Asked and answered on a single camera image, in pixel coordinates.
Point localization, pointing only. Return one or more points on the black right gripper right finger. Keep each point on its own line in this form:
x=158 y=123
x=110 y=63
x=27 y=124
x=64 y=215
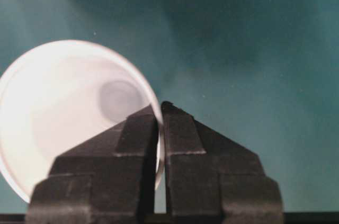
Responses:
x=212 y=179

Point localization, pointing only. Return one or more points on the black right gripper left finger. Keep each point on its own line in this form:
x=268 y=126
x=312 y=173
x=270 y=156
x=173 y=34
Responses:
x=109 y=178

